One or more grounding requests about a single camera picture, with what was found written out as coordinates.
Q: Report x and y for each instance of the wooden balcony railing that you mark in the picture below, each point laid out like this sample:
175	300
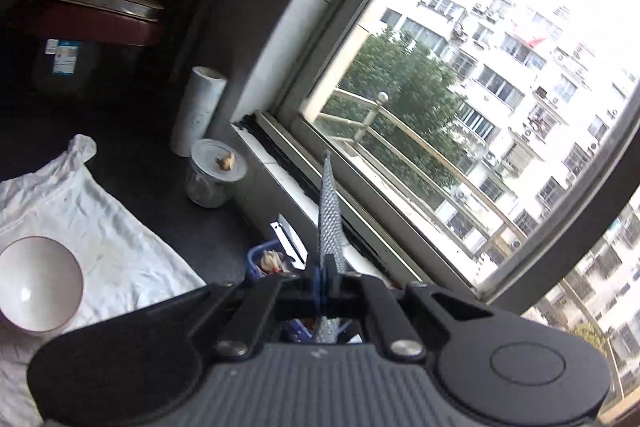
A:
425	142

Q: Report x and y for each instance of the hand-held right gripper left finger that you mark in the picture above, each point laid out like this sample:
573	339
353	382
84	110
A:
315	297

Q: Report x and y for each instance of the white bowl with red rim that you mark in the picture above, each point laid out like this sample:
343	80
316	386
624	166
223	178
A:
40	282

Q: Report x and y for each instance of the white apartment building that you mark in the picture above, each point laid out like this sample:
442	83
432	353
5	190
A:
500	32

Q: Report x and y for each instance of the blue plastic basket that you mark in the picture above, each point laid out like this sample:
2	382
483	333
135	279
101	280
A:
252	267

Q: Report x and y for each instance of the silver mesh dishcloth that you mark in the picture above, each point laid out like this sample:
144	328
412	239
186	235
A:
330	217

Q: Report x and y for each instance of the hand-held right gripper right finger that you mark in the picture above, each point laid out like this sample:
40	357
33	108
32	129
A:
330	272

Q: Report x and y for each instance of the window frame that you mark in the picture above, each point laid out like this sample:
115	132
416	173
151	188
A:
565	247

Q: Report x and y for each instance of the green tree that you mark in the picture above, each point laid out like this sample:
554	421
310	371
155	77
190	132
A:
400	77

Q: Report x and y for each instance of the garlic bulb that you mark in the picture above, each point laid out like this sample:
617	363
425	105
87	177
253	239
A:
270	262

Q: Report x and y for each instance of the garlic piece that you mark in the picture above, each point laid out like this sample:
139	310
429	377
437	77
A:
226	162

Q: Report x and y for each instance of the white paper towel roll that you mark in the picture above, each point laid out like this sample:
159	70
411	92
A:
197	112

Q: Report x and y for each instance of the glass jar with lid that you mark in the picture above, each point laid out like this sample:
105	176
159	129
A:
207	187

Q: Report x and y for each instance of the dark red kitchen appliance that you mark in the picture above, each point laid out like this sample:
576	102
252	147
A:
85	32

